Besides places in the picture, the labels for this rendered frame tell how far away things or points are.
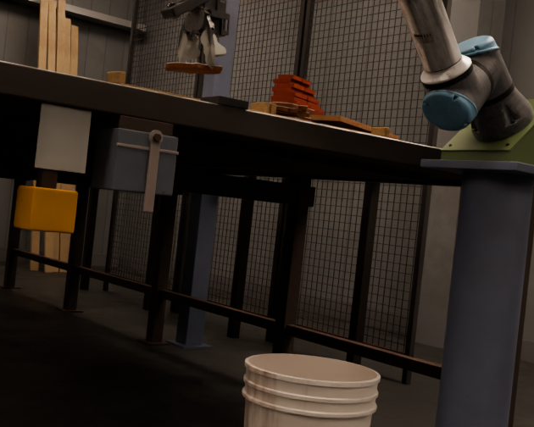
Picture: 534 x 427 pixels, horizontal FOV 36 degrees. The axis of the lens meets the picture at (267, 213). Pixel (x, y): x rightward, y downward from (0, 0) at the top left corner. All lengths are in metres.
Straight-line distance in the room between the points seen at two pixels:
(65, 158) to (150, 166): 0.17
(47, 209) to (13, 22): 6.44
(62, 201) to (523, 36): 4.15
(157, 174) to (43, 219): 0.25
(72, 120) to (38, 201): 0.17
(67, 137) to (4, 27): 6.34
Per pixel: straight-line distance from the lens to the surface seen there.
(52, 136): 1.60
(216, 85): 4.13
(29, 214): 1.56
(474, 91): 1.90
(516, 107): 2.05
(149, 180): 1.65
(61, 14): 7.80
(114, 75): 1.82
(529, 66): 5.32
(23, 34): 7.99
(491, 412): 2.07
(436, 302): 5.18
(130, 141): 1.64
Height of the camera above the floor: 0.70
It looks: level
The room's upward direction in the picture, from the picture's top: 6 degrees clockwise
